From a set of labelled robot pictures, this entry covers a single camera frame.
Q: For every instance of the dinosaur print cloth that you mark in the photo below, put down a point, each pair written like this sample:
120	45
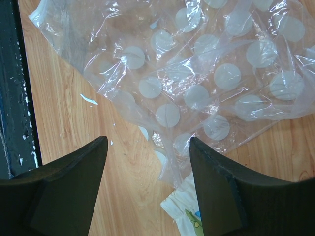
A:
182	206

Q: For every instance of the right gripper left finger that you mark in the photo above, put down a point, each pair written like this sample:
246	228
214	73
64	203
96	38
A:
56	199

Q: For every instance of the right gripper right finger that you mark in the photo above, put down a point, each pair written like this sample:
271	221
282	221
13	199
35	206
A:
234	200

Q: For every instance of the clear zip top bag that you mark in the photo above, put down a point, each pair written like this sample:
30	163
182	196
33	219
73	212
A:
223	71

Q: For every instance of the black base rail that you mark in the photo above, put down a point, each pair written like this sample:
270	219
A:
19	142

